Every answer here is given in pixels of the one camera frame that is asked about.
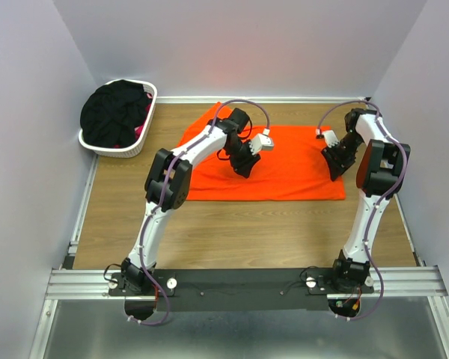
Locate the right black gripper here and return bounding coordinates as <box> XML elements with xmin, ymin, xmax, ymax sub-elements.
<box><xmin>320</xmin><ymin>131</ymin><xmax>363</xmax><ymax>182</ymax></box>

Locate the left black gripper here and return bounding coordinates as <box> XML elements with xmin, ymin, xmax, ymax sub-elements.
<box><xmin>224</xmin><ymin>140</ymin><xmax>260</xmax><ymax>180</ymax></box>

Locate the orange t-shirt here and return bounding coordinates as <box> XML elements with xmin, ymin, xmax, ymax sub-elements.
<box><xmin>187</xmin><ymin>123</ymin><xmax>346</xmax><ymax>201</ymax></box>

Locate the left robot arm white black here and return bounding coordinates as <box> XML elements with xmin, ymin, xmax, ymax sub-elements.
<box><xmin>117</xmin><ymin>108</ymin><xmax>273</xmax><ymax>295</ymax></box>

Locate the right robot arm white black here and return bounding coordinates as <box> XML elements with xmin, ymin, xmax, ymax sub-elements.
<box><xmin>316</xmin><ymin>108</ymin><xmax>411</xmax><ymax>293</ymax></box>

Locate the pink garment in basket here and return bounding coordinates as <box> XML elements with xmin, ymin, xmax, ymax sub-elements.
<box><xmin>114</xmin><ymin>92</ymin><xmax>153</xmax><ymax>148</ymax></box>

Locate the white laundry basket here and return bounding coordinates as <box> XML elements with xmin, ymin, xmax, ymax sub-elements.
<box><xmin>78</xmin><ymin>79</ymin><xmax>158</xmax><ymax>158</ymax></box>

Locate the black garment in basket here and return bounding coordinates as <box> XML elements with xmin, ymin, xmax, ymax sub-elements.
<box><xmin>80</xmin><ymin>79</ymin><xmax>153</xmax><ymax>148</ymax></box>

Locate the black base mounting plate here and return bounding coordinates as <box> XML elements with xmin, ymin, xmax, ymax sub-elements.
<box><xmin>108</xmin><ymin>266</ymin><xmax>374</xmax><ymax>319</ymax></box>

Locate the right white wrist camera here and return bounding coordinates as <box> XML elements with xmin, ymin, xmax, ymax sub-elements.
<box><xmin>316</xmin><ymin>128</ymin><xmax>340</xmax><ymax>148</ymax></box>

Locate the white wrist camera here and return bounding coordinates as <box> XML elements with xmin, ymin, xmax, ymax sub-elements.
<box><xmin>249</xmin><ymin>128</ymin><xmax>275</xmax><ymax>156</ymax></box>
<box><xmin>316</xmin><ymin>128</ymin><xmax>340</xmax><ymax>148</ymax></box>

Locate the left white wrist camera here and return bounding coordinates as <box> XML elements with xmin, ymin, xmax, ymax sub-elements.
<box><xmin>249</xmin><ymin>128</ymin><xmax>275</xmax><ymax>156</ymax></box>

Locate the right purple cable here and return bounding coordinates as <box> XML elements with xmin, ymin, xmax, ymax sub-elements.
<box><xmin>315</xmin><ymin>98</ymin><xmax>409</xmax><ymax>322</ymax></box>

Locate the aluminium rail frame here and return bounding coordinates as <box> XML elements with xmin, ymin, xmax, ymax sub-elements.
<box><xmin>28</xmin><ymin>95</ymin><xmax>449</xmax><ymax>359</ymax></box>

